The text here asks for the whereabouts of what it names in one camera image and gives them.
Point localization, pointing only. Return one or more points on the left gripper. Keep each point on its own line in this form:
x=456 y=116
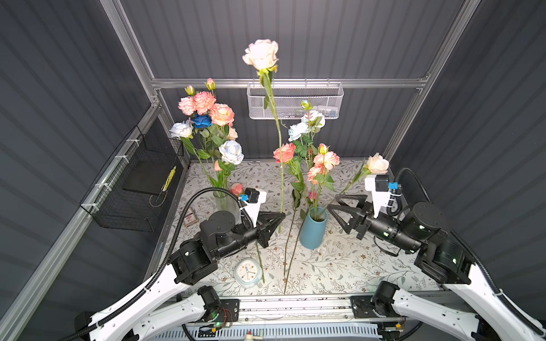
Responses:
x=265 y=219

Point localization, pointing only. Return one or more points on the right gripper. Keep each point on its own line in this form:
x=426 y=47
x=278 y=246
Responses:
x=358 y=218

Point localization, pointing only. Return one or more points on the teal ceramic vase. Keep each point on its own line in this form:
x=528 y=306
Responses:
x=313 y=228

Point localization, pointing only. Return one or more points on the clear ribbed glass vase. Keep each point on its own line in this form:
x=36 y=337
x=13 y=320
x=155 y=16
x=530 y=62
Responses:
x=224 y=202

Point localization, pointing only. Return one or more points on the pink carnation spray stem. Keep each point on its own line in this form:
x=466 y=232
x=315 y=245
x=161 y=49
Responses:
x=319 y=177

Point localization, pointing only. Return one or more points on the pink tulip stem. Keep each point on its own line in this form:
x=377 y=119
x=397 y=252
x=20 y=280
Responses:
x=217 y=166

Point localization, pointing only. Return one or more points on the coral pink rose stem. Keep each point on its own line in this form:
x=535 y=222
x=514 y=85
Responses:
x=297 y=159

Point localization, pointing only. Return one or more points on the white blue rose stem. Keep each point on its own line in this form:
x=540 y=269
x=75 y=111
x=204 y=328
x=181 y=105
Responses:
x=231 y=156

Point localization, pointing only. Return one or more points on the white rose spray stem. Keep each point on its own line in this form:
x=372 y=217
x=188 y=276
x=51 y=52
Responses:
x=302 y=134

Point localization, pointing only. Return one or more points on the pink peony spray stem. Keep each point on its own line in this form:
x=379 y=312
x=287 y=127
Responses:
x=188 y=104

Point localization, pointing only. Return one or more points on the pale cream rose stem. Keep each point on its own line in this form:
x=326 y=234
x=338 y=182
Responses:
x=262 y=55

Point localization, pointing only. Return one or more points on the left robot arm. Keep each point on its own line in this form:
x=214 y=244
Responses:
x=144 y=314

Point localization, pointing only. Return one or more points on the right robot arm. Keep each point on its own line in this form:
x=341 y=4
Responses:
x=443 y=256

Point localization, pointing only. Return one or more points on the small round alarm clock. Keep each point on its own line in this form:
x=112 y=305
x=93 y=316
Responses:
x=248 y=273

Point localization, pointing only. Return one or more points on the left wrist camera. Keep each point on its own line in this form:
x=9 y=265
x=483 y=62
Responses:
x=253 y=198

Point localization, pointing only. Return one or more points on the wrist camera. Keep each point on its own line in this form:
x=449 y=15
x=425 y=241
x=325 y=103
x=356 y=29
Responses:
x=253 y=198
x=384 y=192

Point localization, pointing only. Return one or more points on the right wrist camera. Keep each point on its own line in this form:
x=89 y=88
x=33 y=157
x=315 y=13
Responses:
x=384 y=192

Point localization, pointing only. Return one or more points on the aluminium mounting rail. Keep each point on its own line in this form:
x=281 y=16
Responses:
x=321 y=307

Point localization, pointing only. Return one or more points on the white wire mesh basket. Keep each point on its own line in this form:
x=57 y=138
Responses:
x=324 y=97

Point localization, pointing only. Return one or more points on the black wire basket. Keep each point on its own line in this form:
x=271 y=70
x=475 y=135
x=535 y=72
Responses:
x=129 y=195

